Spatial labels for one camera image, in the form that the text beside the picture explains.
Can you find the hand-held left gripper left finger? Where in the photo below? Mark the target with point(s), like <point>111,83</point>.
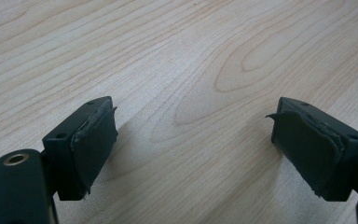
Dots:
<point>80,149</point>

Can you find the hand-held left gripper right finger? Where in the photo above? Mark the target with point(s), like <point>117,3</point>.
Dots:
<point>320,152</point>

